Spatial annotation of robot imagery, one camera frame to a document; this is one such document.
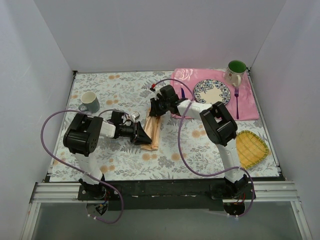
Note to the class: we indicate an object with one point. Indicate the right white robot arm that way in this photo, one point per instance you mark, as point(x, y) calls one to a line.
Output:
point(219, 125)

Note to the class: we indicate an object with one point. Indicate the orange satin napkin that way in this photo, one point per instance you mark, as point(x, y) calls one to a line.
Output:
point(152, 129)

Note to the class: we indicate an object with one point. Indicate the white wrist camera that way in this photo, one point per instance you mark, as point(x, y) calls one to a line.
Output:
point(156, 91)
point(134, 116)

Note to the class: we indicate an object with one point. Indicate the purple fork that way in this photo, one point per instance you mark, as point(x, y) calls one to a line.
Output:
point(236, 94)

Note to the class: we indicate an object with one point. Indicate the floral mug green inside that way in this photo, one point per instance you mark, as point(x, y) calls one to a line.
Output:
point(234, 72)

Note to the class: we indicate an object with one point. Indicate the blue floral plate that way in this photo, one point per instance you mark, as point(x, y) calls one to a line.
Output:
point(210, 91)

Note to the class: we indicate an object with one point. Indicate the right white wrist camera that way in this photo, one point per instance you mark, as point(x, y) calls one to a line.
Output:
point(156, 91)

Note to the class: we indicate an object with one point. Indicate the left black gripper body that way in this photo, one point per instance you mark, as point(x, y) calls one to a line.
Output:
point(136, 132)

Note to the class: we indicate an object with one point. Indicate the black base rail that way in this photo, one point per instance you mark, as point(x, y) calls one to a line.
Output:
point(117, 202)

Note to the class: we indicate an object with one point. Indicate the yellow bamboo mat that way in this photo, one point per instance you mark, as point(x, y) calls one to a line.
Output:
point(251, 149)

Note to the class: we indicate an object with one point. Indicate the purple knife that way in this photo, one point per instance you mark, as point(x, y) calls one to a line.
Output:
point(182, 93)

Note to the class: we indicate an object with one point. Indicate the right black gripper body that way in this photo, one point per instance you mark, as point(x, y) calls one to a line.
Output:
point(155, 107)

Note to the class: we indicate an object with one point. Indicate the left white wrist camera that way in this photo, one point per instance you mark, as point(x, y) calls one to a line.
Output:
point(134, 116)

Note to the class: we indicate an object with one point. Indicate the aluminium frame rail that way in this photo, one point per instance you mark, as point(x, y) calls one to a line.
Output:
point(263, 191)

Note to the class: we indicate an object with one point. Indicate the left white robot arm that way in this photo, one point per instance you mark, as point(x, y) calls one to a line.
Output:
point(82, 136)

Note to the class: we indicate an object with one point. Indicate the pink floral placemat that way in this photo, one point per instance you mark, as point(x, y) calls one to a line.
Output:
point(191, 76)

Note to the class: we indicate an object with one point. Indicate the grey mug white inside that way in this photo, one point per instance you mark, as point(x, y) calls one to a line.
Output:
point(89, 102)

